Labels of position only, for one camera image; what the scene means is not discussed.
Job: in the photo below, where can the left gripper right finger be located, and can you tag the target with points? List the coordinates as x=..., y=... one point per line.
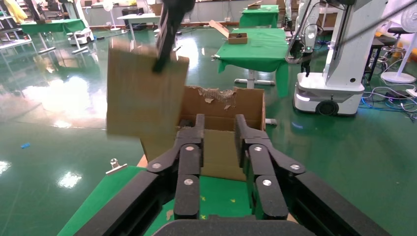
x=268, y=195

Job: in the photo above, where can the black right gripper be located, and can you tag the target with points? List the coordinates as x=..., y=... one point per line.
x=179, y=6

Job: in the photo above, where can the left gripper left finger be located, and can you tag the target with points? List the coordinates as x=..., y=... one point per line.
x=187, y=182

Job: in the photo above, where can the long brown cardboard box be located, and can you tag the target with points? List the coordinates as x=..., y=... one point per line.
x=140, y=97

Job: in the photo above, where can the white robot base unit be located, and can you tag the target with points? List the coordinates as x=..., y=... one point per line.
x=79, y=36

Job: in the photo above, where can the bystander robot white arm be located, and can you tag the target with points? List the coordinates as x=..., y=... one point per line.
x=304, y=39

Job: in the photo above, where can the small brown cardboard scrap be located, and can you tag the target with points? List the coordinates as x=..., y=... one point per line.
x=169, y=215

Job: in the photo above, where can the small open cardboard box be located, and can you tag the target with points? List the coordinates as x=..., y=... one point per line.
x=238, y=39

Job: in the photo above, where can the large open cardboard carton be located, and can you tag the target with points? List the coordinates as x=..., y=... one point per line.
x=247, y=104

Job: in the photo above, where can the white office table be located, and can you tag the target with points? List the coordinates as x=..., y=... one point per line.
x=137, y=18

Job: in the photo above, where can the silver binder clip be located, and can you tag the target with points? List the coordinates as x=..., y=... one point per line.
x=115, y=166

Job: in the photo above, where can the green table cloth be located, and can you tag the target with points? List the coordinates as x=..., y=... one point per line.
x=107, y=195

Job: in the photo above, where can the green cloth covered table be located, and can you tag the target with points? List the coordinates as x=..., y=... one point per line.
x=257, y=52

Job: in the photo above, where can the distant green cloth table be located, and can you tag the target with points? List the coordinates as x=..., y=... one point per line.
x=259, y=16

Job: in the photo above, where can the long green cloth table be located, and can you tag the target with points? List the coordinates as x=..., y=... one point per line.
x=52, y=26

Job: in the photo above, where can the bystander white wheeled robot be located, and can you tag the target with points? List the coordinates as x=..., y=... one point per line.
x=342, y=65

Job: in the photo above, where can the yellow hanging garment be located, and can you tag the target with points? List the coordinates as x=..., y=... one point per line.
x=14, y=9

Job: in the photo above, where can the small blue floor scrap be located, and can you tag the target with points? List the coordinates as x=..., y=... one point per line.
x=25, y=145

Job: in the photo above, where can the white floor fan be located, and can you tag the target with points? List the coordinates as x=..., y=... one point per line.
x=399, y=76

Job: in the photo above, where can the black round stool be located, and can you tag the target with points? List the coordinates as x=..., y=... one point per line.
x=396, y=31

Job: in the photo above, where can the slim white pedestal fan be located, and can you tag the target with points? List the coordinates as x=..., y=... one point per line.
x=109, y=13

